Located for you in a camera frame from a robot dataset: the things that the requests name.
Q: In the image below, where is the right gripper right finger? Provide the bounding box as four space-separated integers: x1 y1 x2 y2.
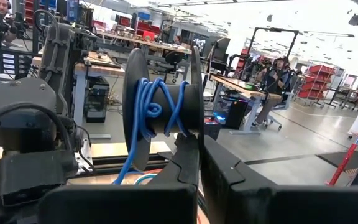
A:
200 134 358 224

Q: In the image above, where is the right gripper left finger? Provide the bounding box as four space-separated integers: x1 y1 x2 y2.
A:
38 133 200 224

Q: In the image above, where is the long blue cord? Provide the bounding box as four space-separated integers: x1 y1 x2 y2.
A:
112 77 190 186

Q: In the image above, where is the black plastic cable spool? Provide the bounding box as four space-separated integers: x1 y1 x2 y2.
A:
121 45 205 172

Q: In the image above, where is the black case with red top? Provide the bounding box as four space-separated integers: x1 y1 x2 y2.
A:
203 116 223 141

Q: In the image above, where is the red pole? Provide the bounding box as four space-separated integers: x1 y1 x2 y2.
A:
325 136 358 187

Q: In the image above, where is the black computer tower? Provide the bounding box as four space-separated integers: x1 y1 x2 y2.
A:
213 96 249 131
85 75 111 124

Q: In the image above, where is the wooden desk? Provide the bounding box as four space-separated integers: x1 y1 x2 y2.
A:
209 73 284 135

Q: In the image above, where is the red bin rack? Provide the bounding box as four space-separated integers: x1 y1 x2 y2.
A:
296 63 340 108

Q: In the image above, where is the wooden workbench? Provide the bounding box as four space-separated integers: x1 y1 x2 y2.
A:
31 49 127 139

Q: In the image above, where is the black office chair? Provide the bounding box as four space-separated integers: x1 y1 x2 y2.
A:
162 50 186 84

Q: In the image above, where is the black monitor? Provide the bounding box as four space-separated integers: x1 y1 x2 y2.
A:
211 37 232 73

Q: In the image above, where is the long wooden table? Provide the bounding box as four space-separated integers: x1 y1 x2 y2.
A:
99 30 193 75

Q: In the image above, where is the green cable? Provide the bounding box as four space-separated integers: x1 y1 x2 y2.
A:
134 173 158 186

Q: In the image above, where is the black aluminium table frame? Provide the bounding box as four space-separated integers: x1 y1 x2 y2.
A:
73 151 175 177

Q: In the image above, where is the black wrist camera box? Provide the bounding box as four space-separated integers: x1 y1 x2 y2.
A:
0 150 80 208

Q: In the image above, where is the black camera rig frame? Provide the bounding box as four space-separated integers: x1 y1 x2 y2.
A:
247 26 300 68

